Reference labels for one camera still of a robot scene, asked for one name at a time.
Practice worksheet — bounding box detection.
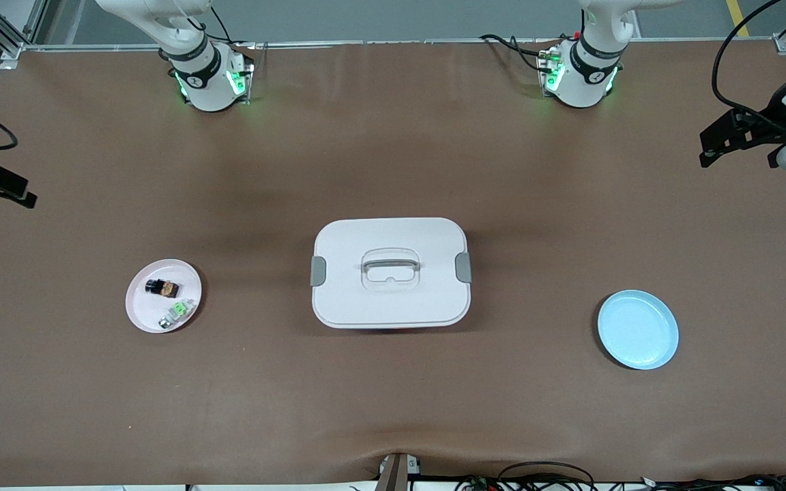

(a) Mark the white lidded storage box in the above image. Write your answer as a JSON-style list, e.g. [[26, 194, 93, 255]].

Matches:
[[310, 217, 474, 330]]

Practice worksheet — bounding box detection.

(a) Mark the pink round plate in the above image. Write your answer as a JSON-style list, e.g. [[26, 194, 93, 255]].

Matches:
[[125, 258, 203, 334]]

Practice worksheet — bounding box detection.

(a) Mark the brown table mat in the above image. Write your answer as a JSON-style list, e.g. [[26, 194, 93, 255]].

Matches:
[[0, 41, 786, 488]]

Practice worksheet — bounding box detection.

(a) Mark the orange and black push-button switch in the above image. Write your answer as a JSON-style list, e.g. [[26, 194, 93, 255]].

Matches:
[[145, 277, 181, 300]]

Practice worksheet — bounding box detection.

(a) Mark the brown metal bracket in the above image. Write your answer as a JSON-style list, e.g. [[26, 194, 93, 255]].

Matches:
[[376, 452, 422, 491]]

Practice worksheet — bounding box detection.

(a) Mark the black base cable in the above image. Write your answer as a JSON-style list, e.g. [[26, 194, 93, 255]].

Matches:
[[188, 7, 257, 52], [480, 34, 551, 72]]

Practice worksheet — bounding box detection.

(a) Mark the tangled cable bundle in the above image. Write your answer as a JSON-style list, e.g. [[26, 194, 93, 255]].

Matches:
[[639, 474, 786, 491]]

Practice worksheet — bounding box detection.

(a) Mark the light blue round plate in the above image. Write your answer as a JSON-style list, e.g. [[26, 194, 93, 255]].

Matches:
[[597, 289, 680, 371]]

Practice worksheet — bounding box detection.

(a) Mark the black cable loop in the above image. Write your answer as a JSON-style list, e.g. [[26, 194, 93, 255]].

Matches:
[[499, 462, 596, 490]]

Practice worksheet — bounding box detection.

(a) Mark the green push-button switch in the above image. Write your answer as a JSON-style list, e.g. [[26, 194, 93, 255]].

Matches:
[[158, 299, 196, 330]]

